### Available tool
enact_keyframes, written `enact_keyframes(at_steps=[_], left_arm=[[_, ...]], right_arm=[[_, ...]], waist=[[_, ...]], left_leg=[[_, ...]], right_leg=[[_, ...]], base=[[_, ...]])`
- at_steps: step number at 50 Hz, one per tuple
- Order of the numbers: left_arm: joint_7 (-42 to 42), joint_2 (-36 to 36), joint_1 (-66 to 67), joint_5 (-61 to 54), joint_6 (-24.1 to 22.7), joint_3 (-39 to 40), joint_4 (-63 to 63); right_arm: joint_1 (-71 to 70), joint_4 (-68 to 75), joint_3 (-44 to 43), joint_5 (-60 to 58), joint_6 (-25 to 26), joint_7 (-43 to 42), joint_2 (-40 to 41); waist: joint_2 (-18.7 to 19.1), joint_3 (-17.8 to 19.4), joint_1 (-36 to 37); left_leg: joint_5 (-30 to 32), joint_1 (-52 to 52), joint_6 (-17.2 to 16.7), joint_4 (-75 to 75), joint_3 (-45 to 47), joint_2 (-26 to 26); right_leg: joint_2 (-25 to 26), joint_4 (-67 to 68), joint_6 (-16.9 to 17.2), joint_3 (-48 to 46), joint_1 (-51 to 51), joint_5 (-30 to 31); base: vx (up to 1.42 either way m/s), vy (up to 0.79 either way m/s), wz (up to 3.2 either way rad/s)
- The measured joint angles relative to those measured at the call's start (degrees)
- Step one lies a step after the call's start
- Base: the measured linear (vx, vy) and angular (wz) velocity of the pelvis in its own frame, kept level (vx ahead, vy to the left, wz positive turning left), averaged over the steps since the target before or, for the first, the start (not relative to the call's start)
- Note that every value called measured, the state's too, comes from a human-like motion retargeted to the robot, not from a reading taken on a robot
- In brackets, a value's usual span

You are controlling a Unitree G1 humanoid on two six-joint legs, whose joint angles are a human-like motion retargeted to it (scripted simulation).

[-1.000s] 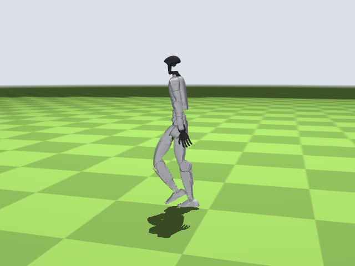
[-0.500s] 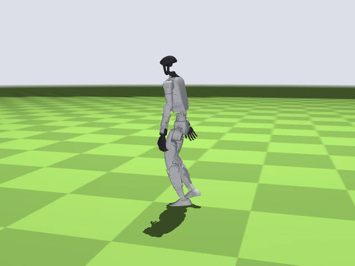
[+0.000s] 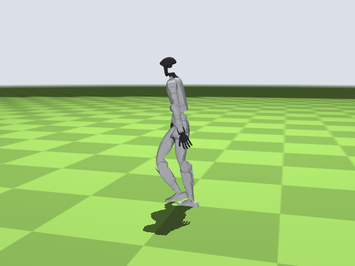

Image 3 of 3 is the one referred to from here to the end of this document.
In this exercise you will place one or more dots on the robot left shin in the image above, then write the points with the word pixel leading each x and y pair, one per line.
pixel 168 176

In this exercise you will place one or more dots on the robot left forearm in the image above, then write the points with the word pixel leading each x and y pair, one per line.
pixel 177 117

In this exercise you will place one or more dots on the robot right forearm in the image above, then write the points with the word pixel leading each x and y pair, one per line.
pixel 172 120

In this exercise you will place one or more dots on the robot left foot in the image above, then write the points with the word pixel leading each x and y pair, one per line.
pixel 177 197

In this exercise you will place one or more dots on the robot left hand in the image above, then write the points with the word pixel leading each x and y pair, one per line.
pixel 184 139

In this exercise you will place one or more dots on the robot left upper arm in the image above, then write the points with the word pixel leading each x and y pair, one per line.
pixel 172 87

